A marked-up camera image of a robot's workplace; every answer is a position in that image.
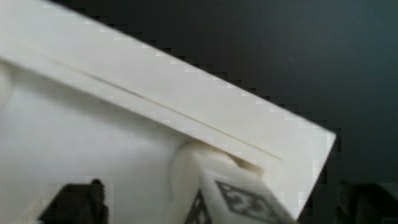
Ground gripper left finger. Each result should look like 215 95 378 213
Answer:
37 179 108 224

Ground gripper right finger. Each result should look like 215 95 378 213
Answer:
334 181 398 224

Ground white leg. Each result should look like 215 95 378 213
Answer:
167 143 298 224

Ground white square tabletop part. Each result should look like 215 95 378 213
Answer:
0 0 335 224

